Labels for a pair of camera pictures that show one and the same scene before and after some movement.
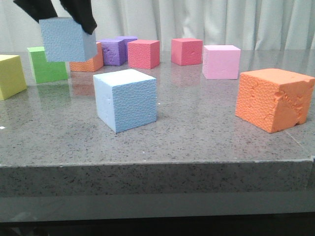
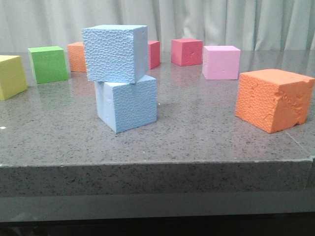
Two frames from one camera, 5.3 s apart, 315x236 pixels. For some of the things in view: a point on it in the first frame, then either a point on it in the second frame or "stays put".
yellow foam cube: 12,79 stays put
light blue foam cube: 65,41 to 116,53
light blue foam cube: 125,99 stays put
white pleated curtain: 257,25 stays put
